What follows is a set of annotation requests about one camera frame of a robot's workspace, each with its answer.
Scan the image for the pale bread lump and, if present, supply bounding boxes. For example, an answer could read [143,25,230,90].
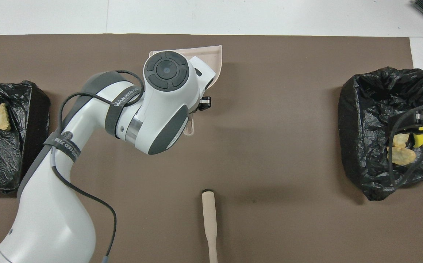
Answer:
[387,146,416,166]

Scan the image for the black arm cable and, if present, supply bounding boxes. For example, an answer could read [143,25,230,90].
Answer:
[388,103,423,188]
[51,69,145,263]

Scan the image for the brown table mat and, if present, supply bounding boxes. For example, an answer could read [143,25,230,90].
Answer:
[0,34,423,263]

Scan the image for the beige hand brush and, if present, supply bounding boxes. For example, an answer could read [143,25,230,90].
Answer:
[201,189,218,263]

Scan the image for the beige plastic dustpan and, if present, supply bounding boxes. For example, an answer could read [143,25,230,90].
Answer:
[149,45,223,136]

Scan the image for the black bag lined bin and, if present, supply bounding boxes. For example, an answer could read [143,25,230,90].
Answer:
[338,66,423,201]
[0,80,51,193]

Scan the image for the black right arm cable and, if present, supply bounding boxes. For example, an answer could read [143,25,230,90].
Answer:
[388,103,423,188]

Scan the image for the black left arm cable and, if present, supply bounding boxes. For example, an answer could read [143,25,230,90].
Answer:
[51,69,145,263]

